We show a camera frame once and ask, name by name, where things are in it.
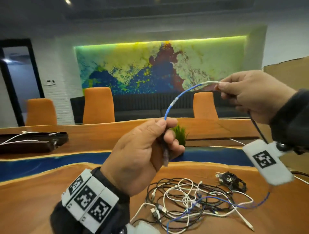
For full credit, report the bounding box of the person's right hand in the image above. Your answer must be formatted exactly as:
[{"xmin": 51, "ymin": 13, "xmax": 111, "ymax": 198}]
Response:
[{"xmin": 215, "ymin": 70, "xmax": 297, "ymax": 125}]

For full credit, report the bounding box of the person's left hand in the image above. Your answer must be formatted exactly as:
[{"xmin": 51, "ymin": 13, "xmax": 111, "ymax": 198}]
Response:
[{"xmin": 100, "ymin": 117, "xmax": 186, "ymax": 197}]

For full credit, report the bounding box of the pile of cables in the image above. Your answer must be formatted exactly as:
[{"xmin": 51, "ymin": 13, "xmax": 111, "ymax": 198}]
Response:
[{"xmin": 130, "ymin": 178, "xmax": 255, "ymax": 234}]

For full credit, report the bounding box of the blue cable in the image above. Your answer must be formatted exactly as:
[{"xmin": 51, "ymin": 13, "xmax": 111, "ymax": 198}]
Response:
[{"xmin": 160, "ymin": 81, "xmax": 271, "ymax": 233}]

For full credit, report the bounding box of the brown cardboard sheet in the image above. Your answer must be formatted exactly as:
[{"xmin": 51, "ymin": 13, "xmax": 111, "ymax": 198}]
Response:
[{"xmin": 263, "ymin": 56, "xmax": 309, "ymax": 174}]

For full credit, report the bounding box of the black right wristband with marker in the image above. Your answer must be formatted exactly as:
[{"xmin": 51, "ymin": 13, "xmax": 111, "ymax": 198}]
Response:
[{"xmin": 270, "ymin": 88, "xmax": 309, "ymax": 155}]

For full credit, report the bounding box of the green potted plant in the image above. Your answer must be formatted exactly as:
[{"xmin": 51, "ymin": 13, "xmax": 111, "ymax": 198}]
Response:
[{"xmin": 170, "ymin": 125, "xmax": 189, "ymax": 148}]

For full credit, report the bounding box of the black sofa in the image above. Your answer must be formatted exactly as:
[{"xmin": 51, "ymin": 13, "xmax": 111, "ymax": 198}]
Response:
[{"xmin": 70, "ymin": 91, "xmax": 250, "ymax": 124}]

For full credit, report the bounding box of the tall orange chair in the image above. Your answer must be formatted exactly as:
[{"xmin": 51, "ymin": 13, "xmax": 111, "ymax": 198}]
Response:
[{"xmin": 83, "ymin": 87, "xmax": 115, "ymax": 125}]

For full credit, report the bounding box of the black left wristband with markers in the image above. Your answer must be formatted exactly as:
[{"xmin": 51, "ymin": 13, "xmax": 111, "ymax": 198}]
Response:
[{"xmin": 50, "ymin": 167, "xmax": 131, "ymax": 234}]

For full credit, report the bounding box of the dark brown leather case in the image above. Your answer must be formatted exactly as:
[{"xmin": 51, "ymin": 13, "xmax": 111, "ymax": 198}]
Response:
[{"xmin": 0, "ymin": 131, "xmax": 69, "ymax": 154}]

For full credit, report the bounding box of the long thin white cable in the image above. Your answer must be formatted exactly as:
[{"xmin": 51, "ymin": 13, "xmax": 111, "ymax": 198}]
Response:
[{"xmin": 229, "ymin": 139, "xmax": 309, "ymax": 185}]

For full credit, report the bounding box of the colourful abstract wall painting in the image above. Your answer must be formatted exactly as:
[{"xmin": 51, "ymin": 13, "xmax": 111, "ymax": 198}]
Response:
[{"xmin": 75, "ymin": 36, "xmax": 247, "ymax": 95}]

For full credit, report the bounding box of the black door frame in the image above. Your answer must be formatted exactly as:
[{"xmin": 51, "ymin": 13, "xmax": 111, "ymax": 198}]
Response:
[{"xmin": 0, "ymin": 38, "xmax": 45, "ymax": 127}]

